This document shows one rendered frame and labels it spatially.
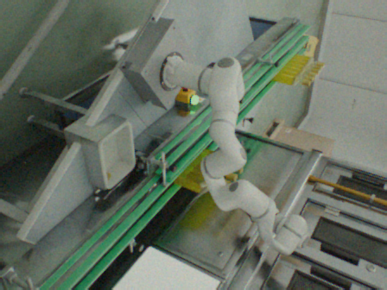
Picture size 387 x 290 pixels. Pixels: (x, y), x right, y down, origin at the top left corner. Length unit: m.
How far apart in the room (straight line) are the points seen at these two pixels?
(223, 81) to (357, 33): 6.23
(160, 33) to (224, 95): 0.39
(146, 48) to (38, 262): 0.82
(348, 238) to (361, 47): 5.92
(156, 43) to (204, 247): 0.80
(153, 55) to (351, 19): 6.12
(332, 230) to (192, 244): 0.60
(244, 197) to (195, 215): 0.52
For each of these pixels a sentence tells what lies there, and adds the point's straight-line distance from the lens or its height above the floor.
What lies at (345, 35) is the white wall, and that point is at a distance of 7.56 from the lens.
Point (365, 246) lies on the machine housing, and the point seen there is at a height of 1.71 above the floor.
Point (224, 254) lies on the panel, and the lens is 1.65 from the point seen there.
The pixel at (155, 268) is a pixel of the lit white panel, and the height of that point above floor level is 1.07.
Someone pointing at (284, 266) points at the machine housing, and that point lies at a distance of 1.70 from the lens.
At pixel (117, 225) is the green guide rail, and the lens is 1.55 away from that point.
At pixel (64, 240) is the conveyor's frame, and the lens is 1.52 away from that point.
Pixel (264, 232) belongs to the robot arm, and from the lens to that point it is 1.41.
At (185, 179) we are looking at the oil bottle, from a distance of 1.72.
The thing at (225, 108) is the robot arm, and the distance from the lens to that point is 1.36.
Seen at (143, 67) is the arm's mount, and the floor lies 0.85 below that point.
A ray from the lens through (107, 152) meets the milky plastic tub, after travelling 1.60.
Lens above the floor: 1.70
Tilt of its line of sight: 25 degrees down
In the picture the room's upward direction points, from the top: 109 degrees clockwise
